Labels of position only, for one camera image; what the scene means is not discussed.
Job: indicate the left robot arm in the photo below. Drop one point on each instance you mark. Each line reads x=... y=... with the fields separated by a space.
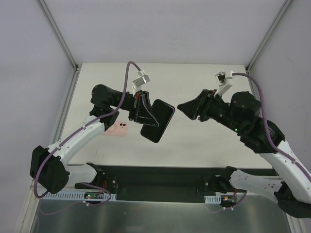
x=50 y=166

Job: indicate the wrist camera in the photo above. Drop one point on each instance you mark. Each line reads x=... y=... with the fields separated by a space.
x=224 y=82
x=142 y=79

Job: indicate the left white cable duct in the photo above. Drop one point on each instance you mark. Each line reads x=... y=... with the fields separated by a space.
x=80 y=195

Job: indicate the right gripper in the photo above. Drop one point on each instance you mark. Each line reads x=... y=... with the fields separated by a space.
x=205 y=104

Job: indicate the pink phone case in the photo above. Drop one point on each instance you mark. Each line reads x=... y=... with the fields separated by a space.
x=117 y=129

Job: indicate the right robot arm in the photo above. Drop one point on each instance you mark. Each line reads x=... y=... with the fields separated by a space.
x=292 y=193

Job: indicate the right white cable duct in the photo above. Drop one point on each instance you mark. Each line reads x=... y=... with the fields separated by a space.
x=213 y=199

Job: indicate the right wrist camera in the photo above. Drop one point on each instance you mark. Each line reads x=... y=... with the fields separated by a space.
x=224 y=82

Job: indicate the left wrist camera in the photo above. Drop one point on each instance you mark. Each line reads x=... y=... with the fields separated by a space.
x=142 y=79

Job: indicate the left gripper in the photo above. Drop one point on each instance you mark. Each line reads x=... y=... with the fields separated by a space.
x=138 y=107

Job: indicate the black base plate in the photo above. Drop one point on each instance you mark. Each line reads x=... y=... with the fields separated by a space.
x=175 y=184

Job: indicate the white cable duct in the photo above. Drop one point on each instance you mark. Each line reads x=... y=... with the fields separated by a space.
x=213 y=199
x=80 y=195

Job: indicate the black phone case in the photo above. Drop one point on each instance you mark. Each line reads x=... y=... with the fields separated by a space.
x=163 y=113

